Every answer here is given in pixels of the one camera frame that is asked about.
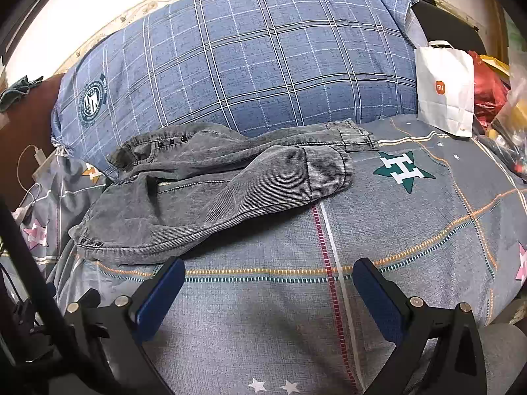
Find grey denim pants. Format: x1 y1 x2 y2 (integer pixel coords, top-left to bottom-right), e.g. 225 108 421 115
70 120 378 265

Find grey patterned bed sheet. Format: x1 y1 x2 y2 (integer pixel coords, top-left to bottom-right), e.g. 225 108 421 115
20 115 526 394

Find brown wooden headboard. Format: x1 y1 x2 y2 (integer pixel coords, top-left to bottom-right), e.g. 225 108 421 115
1 74 63 210

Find dark green cloth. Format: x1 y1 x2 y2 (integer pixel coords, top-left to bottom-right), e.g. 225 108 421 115
0 76 43 113

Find red plastic bag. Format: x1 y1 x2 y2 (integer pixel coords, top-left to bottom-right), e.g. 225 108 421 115
468 51 510 130

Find white paper shopping bag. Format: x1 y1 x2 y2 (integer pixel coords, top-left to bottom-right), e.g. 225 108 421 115
414 40 474 138

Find blue plaid pillow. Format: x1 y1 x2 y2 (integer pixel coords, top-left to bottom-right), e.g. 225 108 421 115
51 0 424 176

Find black chair back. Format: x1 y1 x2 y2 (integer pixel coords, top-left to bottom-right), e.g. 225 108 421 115
412 1 486 54

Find white charger with cable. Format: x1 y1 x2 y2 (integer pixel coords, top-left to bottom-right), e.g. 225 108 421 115
16 145 47 196

